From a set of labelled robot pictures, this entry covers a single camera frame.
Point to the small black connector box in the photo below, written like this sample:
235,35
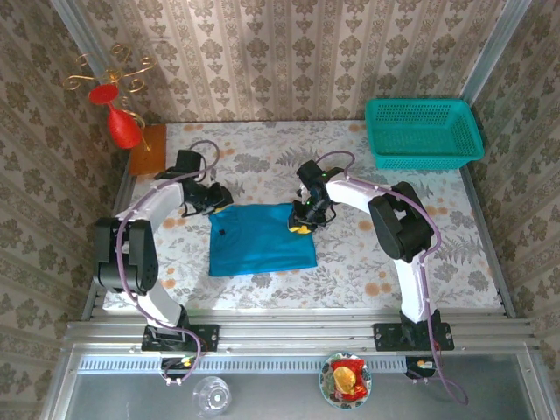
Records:
172,365
420,367

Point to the patterned plate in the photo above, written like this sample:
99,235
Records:
324,385

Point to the aluminium frame post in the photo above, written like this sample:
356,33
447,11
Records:
87,44
494,48

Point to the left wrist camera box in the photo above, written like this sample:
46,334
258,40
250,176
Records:
189,161

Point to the teal plastic basket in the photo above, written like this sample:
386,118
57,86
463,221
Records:
420,127

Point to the floral table cover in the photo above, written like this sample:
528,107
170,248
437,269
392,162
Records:
350,262

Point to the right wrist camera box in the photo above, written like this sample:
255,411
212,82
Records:
308,172

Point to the teal t-shirt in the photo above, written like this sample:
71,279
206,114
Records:
262,245

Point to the red snack packet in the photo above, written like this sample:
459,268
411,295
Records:
359,372

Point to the wooden stand base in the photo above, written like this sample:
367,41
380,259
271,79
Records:
149,153

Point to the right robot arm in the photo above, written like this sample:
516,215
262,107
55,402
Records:
398,227

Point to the aluminium rail frame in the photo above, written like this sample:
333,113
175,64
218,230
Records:
297,332

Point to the red plastic wine glass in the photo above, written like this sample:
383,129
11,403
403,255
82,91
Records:
122,127

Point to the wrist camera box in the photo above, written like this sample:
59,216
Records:
308,172
189,161

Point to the clear glass cup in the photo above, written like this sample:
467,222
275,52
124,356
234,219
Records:
212,396

